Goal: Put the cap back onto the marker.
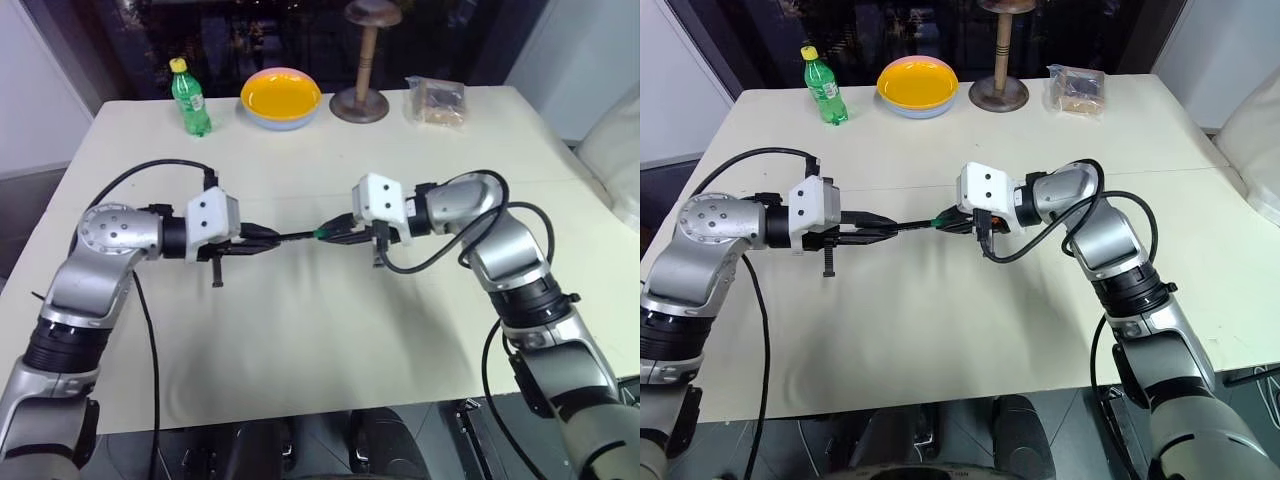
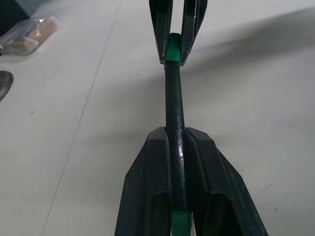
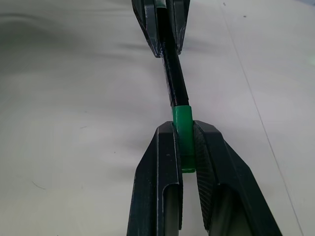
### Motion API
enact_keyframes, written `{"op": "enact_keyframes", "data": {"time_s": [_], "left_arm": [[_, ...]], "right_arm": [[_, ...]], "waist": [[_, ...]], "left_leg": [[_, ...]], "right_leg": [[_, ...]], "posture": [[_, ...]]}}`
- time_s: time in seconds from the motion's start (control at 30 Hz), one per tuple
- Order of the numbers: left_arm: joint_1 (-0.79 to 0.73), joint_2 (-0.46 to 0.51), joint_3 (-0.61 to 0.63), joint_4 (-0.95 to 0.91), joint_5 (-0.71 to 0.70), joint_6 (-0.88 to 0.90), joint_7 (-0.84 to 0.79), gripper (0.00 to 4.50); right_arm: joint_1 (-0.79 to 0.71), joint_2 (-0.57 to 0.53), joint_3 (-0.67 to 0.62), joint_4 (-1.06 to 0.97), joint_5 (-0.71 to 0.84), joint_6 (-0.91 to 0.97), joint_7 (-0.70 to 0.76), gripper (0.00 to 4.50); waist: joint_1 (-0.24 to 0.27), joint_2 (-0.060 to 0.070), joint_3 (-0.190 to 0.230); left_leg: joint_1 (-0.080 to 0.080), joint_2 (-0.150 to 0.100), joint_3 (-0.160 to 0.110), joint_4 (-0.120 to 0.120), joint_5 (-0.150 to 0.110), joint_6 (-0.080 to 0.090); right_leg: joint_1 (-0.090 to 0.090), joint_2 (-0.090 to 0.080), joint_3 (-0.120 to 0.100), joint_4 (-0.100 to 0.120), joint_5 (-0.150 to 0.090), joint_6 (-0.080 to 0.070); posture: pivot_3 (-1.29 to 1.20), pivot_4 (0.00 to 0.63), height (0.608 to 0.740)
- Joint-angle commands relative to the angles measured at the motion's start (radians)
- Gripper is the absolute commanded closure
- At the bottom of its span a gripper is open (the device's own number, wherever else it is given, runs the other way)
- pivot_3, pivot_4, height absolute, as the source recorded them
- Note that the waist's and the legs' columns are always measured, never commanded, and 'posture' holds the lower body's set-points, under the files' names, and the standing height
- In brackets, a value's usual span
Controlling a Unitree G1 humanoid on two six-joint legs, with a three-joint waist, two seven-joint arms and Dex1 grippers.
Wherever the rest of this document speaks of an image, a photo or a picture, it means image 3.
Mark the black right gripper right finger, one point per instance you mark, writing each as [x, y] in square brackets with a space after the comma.
[226, 167]

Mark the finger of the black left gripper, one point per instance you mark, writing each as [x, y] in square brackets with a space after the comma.
[148, 22]
[180, 19]

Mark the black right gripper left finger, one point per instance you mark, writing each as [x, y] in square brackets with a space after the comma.
[155, 172]

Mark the black marker pen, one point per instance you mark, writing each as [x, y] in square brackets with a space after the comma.
[175, 73]

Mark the green marker cap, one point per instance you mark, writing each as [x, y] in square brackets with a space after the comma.
[183, 123]

